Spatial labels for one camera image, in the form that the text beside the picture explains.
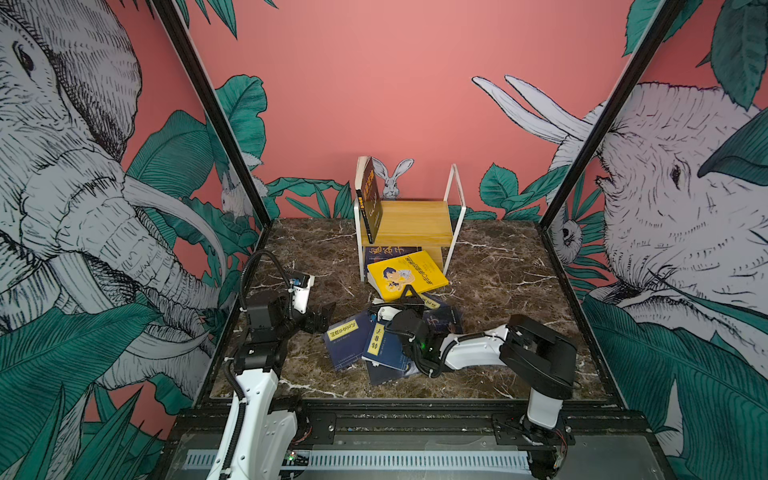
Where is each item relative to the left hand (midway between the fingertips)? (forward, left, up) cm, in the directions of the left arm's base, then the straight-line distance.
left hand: (318, 295), depth 78 cm
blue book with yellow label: (-9, -18, -15) cm, 25 cm away
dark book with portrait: (-2, -34, -16) cm, 38 cm away
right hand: (+4, -25, -2) cm, 26 cm away
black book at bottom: (-16, -17, -17) cm, 29 cm away
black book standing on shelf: (+23, -14, +13) cm, 30 cm away
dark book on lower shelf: (+24, -17, -14) cm, 33 cm away
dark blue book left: (-6, -6, -17) cm, 19 cm away
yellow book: (+7, -20, -4) cm, 22 cm away
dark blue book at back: (+7, -34, -18) cm, 39 cm away
